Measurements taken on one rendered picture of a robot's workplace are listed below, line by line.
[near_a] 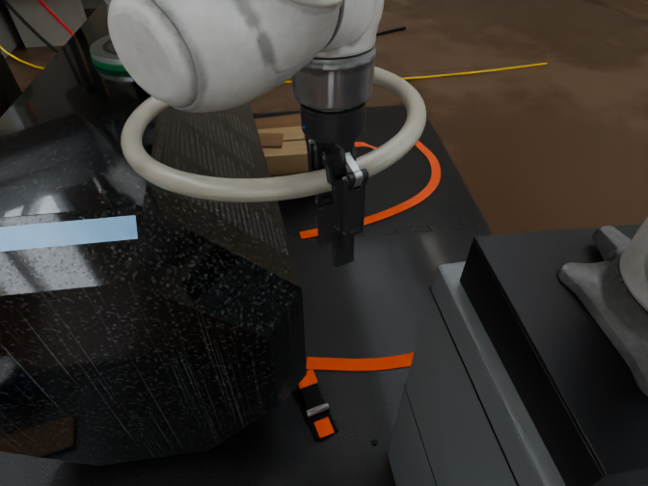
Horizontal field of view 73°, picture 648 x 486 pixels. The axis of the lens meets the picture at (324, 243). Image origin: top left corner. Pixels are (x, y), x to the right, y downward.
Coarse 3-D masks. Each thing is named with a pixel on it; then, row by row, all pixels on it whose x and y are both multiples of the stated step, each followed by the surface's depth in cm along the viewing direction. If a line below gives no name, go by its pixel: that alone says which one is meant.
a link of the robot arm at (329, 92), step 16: (320, 64) 43; (336, 64) 43; (352, 64) 43; (368, 64) 44; (304, 80) 45; (320, 80) 44; (336, 80) 44; (352, 80) 44; (368, 80) 46; (304, 96) 46; (320, 96) 45; (336, 96) 45; (352, 96) 45; (368, 96) 47
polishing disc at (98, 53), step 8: (96, 40) 115; (104, 40) 115; (96, 48) 111; (104, 48) 111; (112, 48) 111; (96, 56) 107; (104, 56) 107; (112, 56) 107; (112, 64) 107; (120, 64) 107
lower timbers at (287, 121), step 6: (294, 114) 244; (300, 114) 244; (258, 120) 239; (264, 120) 239; (270, 120) 239; (276, 120) 239; (282, 120) 239; (288, 120) 239; (294, 120) 239; (300, 120) 239; (258, 126) 234; (264, 126) 234; (270, 126) 234; (276, 126) 234; (282, 126) 234; (288, 126) 234; (282, 174) 200; (288, 174) 200; (294, 174) 200
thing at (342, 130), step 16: (304, 112) 48; (320, 112) 47; (336, 112) 47; (352, 112) 47; (304, 128) 50; (320, 128) 48; (336, 128) 48; (352, 128) 48; (336, 144) 50; (352, 144) 50; (336, 160) 51
